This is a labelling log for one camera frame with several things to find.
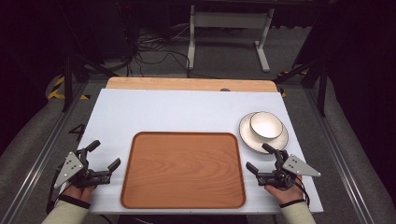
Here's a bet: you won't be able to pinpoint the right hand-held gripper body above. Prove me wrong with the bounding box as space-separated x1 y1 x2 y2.
256 149 322 189

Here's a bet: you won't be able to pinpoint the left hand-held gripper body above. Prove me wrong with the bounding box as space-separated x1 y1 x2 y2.
53 147 112 189

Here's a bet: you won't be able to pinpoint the white plate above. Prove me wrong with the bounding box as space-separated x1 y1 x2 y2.
238 112 290 155

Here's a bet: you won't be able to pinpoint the white bowl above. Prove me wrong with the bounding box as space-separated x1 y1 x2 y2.
249 111 284 140

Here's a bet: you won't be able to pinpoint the wooden tray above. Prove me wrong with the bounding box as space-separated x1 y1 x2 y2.
120 131 247 210

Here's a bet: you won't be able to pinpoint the person's right hand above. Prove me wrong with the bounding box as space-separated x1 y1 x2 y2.
264 175 304 205

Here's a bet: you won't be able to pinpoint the person's left hand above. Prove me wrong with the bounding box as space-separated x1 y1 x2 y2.
63 183 95 203

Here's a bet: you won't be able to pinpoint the black wristband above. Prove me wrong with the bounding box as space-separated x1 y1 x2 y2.
278 199 306 209
57 194 92 210

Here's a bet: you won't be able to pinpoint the black tripod stand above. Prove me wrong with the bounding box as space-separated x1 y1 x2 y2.
274 57 330 119
60 46 120 114

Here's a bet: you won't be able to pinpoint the white board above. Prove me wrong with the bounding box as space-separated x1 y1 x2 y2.
78 88 325 216

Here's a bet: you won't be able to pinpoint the wooden table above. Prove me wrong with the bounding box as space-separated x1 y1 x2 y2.
106 77 278 93

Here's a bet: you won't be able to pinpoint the white metal stand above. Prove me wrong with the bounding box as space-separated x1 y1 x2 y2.
186 4 276 74

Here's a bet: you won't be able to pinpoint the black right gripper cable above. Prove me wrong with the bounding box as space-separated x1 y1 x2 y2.
292 178 311 208

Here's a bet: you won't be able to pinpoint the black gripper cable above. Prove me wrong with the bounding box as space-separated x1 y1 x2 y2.
292 178 311 208
46 164 73 215

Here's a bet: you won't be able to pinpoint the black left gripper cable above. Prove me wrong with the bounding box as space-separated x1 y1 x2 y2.
46 164 73 215

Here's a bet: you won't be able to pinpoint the black cables on floor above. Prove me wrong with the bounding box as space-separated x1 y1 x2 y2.
122 24 225 79

